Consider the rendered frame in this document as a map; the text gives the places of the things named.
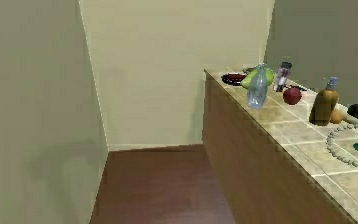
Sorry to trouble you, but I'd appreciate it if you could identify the grey beaded ring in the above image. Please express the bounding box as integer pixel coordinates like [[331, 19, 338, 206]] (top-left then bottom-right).
[[326, 123, 358, 168]]

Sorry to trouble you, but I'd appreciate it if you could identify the clear blue plastic bottle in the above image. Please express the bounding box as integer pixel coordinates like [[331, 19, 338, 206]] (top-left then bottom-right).
[[246, 62, 269, 110]]

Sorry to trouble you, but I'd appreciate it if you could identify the red apple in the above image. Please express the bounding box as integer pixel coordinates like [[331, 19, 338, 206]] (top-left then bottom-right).
[[282, 86, 303, 106]]

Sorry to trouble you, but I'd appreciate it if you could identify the orange round fruit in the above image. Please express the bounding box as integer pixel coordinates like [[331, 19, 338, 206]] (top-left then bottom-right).
[[329, 109, 344, 125]]

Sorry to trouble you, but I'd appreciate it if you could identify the brown bottle with grey cap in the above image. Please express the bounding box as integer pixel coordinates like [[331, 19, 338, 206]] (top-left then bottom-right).
[[308, 76, 340, 127]]

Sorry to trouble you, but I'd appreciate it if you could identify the wooden counter with tiled top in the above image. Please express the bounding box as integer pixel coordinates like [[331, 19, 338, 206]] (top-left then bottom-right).
[[202, 64, 358, 224]]

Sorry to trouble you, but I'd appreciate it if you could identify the pepper shaker with black cap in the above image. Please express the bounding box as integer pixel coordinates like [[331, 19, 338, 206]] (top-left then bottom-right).
[[272, 61, 293, 93]]

